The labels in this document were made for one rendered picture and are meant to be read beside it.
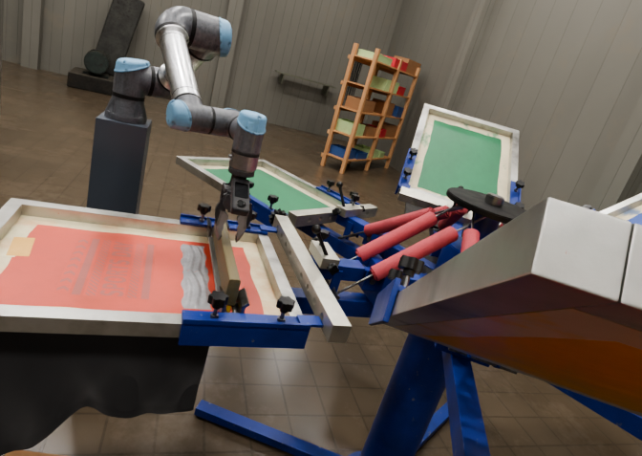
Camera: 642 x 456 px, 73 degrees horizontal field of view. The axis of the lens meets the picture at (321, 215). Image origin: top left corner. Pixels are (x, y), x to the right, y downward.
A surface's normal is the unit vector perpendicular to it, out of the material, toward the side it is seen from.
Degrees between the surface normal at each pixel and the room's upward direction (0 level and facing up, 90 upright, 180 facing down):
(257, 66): 90
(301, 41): 90
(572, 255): 58
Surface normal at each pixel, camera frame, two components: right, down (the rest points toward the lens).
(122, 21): 0.36, 0.39
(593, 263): -0.04, -0.26
